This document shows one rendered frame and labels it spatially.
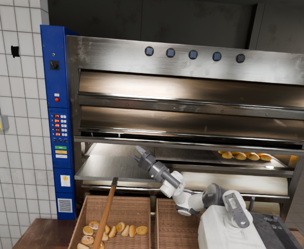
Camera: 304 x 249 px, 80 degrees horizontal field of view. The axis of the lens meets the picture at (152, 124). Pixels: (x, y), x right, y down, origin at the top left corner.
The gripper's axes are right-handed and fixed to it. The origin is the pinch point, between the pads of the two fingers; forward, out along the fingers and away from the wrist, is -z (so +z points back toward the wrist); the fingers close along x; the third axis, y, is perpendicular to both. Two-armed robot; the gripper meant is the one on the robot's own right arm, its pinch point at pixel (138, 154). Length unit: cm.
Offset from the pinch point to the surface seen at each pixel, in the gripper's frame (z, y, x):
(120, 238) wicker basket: 14, 9, -91
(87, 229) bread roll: -10, 22, -92
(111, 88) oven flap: -52, -29, 1
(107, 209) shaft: 5.2, 23.8, -21.0
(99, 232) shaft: 11.4, 34.5, -15.1
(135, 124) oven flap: -26.4, -33.3, -18.2
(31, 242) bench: -35, 53, -103
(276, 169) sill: 81, -97, -23
